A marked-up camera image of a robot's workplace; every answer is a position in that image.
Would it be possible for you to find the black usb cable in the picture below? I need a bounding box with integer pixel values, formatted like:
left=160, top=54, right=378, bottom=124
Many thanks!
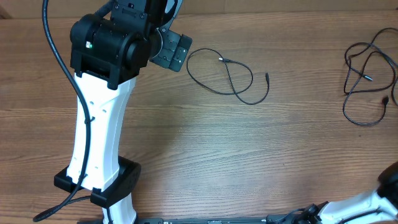
left=341, top=51, right=398, bottom=127
left=185, top=47, right=271, bottom=106
left=343, top=27, right=398, bottom=96

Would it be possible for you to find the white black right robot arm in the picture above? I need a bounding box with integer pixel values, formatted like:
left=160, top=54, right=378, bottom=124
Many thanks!
left=293, top=162, right=397, bottom=224

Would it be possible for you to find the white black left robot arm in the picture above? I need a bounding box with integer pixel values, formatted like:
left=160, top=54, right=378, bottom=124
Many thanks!
left=54, top=1, right=192, bottom=223

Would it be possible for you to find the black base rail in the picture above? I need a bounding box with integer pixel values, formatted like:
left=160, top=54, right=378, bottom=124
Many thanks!
left=77, top=213, right=299, bottom=224

